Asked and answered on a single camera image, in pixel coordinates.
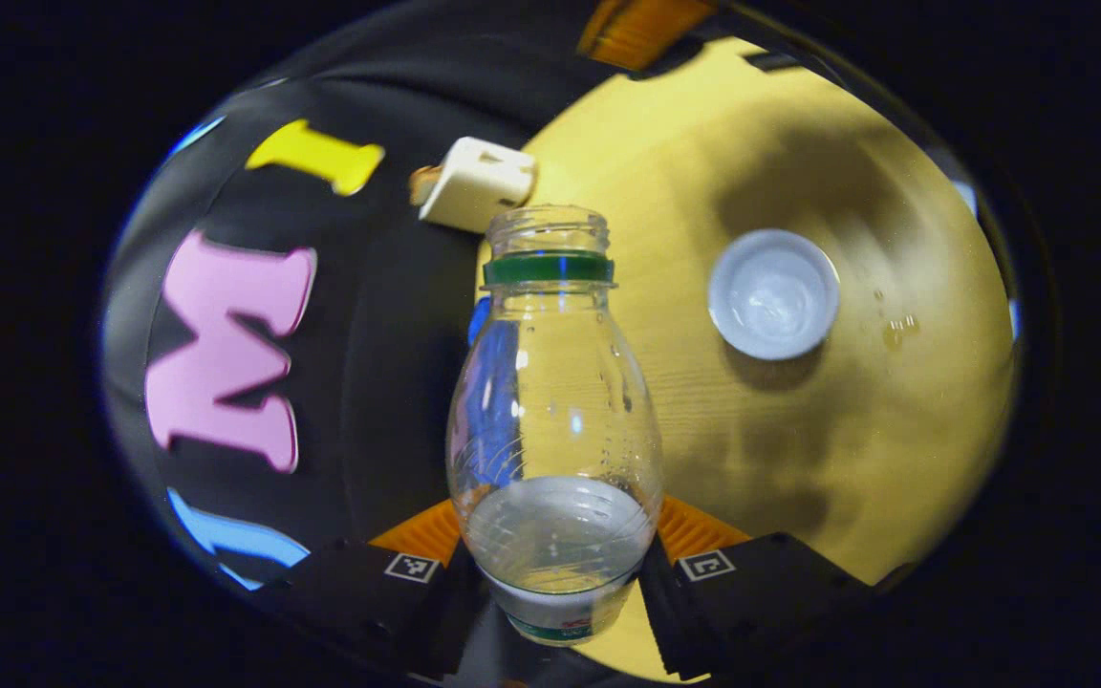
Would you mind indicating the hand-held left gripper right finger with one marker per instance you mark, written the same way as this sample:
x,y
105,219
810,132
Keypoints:
x,y
703,612

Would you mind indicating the toasted bread slice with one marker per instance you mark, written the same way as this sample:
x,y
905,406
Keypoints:
x,y
421,184

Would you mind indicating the blue folded towel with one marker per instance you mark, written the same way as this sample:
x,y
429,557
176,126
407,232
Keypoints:
x,y
477,325

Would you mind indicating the light blue teacup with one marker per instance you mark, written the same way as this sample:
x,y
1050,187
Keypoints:
x,y
773,294

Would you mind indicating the spilled water puddle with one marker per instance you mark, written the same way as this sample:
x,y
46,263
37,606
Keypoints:
x,y
899,332

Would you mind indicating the black backdrop cloth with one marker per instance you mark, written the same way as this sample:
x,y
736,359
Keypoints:
x,y
369,315

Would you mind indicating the white toaster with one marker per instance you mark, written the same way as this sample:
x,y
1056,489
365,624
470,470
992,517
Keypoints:
x,y
479,186

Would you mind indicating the clear plastic water bottle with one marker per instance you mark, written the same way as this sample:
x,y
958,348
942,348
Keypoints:
x,y
550,411

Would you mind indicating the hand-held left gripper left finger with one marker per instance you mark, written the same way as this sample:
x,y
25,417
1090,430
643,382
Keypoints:
x,y
421,602

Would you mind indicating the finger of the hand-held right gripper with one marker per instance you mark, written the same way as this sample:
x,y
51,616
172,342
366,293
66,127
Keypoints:
x,y
766,60
641,27

